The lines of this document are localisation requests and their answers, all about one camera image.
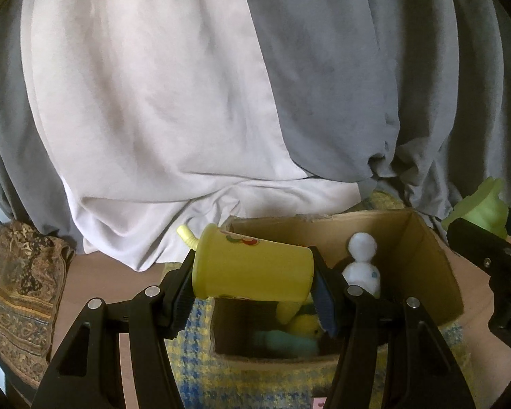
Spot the brown paisley cloth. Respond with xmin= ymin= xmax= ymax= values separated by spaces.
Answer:
xmin=0 ymin=221 xmax=76 ymax=389

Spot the yellow duck plush toy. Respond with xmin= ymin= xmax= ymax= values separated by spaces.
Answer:
xmin=275 ymin=300 xmax=325 ymax=338

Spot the yellow blue plaid cloth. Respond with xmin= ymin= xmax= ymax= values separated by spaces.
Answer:
xmin=165 ymin=190 xmax=473 ymax=409

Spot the grey curtain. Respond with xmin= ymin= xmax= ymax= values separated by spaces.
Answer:
xmin=0 ymin=0 xmax=511 ymax=243

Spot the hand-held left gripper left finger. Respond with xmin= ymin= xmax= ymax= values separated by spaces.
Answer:
xmin=30 ymin=249 xmax=197 ymax=409

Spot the teal star plush toy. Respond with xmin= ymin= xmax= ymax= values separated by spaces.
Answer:
xmin=253 ymin=329 xmax=321 ymax=356

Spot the pale pink curtain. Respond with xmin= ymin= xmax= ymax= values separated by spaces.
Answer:
xmin=20 ymin=0 xmax=365 ymax=272

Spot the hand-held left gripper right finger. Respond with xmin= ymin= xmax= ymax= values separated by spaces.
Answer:
xmin=309 ymin=246 xmax=478 ymax=409

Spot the yellow cup with straw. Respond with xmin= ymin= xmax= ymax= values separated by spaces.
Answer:
xmin=176 ymin=223 xmax=315 ymax=302

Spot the light green toy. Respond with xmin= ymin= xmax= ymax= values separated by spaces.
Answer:
xmin=442 ymin=177 xmax=510 ymax=240

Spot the white plush toy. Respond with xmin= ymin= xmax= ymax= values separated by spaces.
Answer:
xmin=341 ymin=232 xmax=382 ymax=300

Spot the brown cardboard box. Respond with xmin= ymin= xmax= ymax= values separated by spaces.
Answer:
xmin=211 ymin=209 xmax=466 ymax=366

